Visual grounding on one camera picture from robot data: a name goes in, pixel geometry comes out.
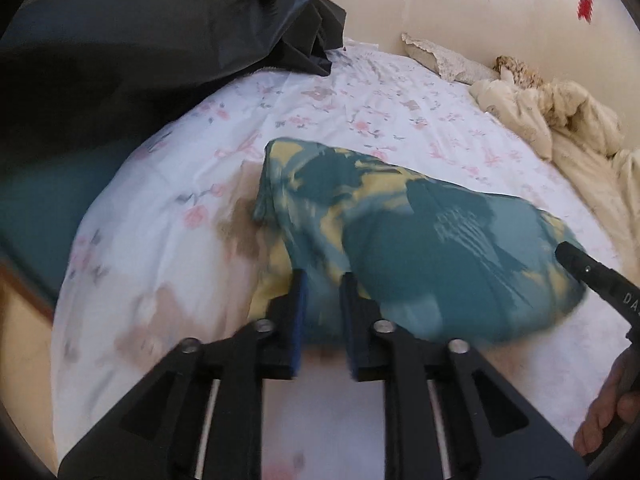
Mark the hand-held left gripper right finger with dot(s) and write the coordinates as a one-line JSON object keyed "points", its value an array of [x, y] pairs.
{"points": [[350, 350]]}

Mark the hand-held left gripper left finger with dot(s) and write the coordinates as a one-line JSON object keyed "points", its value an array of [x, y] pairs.
{"points": [[298, 310]]}

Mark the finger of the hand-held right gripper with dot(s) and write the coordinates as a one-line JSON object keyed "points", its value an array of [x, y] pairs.
{"points": [[582, 266]]}

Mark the teal floral print pants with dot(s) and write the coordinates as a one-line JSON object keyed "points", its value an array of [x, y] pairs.
{"points": [[425, 240]]}

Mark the person's right hand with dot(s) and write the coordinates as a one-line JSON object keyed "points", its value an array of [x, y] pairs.
{"points": [[602, 410]]}

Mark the beige quilt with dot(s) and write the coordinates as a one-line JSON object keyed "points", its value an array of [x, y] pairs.
{"points": [[575, 130]]}

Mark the white floral bedsheet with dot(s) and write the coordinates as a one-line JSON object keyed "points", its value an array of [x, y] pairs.
{"points": [[350, 100]]}

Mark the lace trimmed pillow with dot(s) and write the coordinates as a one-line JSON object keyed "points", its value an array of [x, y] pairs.
{"points": [[440, 57]]}

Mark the teal cloth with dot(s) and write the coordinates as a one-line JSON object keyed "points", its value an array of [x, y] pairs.
{"points": [[45, 210]]}

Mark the black jacket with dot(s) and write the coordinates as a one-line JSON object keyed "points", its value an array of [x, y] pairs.
{"points": [[150, 40]]}

